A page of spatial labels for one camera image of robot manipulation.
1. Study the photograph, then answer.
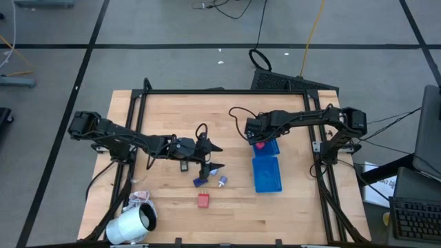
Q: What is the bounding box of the grey metal floor bar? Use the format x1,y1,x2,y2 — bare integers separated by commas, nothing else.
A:
13,0,76,10
0,75,37,88

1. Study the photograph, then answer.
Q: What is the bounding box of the black diagonal desk bar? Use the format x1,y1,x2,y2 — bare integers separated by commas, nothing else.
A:
360,153,414,185

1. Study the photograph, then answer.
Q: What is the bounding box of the black object at floor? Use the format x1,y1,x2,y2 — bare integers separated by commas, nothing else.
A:
0,107,14,134

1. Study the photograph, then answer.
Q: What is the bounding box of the thin black floor cable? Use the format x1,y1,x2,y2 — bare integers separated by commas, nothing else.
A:
192,0,254,20

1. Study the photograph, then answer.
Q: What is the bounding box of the black aluminium table frame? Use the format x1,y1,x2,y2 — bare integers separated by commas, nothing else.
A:
77,77,371,246

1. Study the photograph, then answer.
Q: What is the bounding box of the red block with two prongs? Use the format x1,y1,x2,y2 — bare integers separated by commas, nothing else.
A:
197,189,210,209

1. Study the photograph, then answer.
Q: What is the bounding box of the dark grey monitor back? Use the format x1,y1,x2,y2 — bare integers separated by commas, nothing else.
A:
412,84,441,180

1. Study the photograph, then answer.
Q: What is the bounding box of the white cylinder black interior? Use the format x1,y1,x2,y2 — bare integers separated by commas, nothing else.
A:
105,203,158,245

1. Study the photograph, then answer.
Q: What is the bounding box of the black cable with coil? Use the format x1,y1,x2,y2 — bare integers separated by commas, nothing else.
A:
248,0,273,72

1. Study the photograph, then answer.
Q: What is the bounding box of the white paper sheet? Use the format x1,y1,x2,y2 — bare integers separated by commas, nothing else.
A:
363,161,397,208

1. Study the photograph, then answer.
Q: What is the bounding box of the black laptop with keyboard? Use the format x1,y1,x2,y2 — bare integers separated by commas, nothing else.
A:
387,167,441,245

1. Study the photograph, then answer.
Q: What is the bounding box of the black mesh box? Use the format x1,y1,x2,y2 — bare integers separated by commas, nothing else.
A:
250,68,340,96

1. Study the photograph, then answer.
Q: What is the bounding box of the yellow floor cable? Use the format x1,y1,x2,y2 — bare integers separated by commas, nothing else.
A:
0,34,35,77

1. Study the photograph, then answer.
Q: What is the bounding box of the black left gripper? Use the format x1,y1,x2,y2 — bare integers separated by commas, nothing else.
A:
192,137,226,180

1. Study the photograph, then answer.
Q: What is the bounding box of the blue perforated plastic basket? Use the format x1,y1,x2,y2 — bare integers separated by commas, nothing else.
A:
252,155,283,194
252,136,281,158

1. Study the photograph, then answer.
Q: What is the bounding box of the pink white cable bundle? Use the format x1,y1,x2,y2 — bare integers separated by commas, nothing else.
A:
122,191,152,211

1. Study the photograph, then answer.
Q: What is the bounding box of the white floor cable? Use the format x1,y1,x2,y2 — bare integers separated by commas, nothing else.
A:
0,0,17,69

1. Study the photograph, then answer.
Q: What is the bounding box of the yellow hanging cable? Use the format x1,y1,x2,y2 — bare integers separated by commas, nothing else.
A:
300,0,327,77

